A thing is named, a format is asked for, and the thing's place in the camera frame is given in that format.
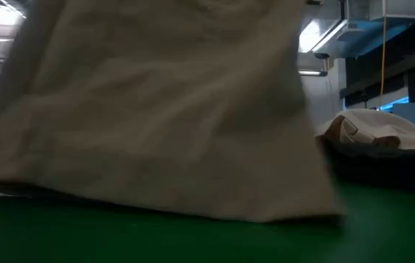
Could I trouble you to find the black shorts with logo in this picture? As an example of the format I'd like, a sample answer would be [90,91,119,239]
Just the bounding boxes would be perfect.
[319,137,415,199]

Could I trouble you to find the cream white garment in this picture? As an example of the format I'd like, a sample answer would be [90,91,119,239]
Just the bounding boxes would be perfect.
[314,107,415,151]

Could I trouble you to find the short fluorescent ceiling light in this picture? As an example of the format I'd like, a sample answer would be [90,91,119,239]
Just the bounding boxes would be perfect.
[298,69,329,77]

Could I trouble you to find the khaki shorts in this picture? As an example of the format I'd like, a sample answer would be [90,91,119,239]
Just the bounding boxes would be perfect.
[0,0,344,224]

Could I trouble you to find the grey monitor panel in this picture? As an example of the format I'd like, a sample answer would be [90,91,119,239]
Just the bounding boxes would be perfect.
[392,101,415,132]

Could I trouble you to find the green table mat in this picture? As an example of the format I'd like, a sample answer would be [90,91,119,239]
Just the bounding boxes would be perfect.
[0,182,415,263]

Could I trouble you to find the yellow hanging cable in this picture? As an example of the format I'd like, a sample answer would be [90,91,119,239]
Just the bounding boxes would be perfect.
[378,16,388,112]

